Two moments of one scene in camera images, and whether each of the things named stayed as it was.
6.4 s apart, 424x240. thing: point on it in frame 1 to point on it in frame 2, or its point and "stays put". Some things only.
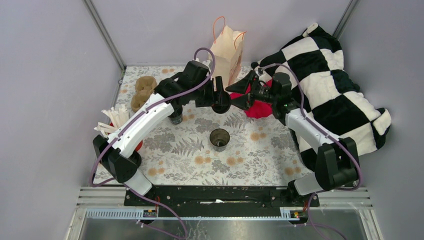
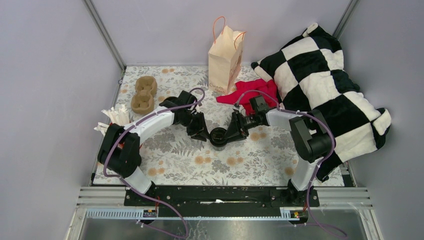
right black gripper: [244, 102] to [236, 130]
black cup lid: [223, 103] to [218, 136]
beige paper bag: [228, 49] stays put
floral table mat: [198, 148] stays put
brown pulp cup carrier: [144, 86] stays put
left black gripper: [212, 98] to [200, 131]
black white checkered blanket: [314, 63] stays put
